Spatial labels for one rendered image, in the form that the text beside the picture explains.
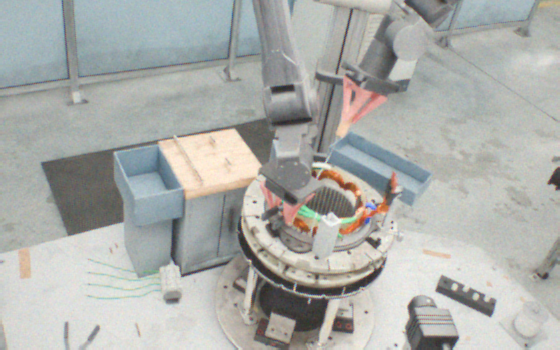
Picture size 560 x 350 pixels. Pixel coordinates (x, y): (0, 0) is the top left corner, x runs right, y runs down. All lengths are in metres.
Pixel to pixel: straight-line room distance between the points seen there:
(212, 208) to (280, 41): 0.56
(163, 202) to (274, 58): 0.50
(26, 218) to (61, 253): 1.26
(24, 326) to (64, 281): 0.14
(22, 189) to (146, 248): 1.60
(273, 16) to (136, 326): 0.79
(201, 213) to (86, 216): 1.44
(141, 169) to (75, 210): 1.38
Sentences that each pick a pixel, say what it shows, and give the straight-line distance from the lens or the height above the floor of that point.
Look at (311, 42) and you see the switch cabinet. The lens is 3.55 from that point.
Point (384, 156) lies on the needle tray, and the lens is 1.50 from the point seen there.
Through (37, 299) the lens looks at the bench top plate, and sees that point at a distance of 1.43.
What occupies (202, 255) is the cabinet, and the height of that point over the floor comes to 0.83.
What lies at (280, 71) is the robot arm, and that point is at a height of 1.47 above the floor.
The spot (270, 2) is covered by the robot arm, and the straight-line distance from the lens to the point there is 0.86.
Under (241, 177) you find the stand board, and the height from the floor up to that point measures 1.06.
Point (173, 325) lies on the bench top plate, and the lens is 1.35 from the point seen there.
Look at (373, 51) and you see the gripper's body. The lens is 1.01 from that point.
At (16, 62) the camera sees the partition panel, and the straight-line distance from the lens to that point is 3.33.
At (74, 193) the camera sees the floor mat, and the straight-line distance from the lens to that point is 2.83.
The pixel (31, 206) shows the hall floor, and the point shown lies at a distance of 2.81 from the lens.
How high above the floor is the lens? 1.88
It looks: 37 degrees down
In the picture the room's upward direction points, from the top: 11 degrees clockwise
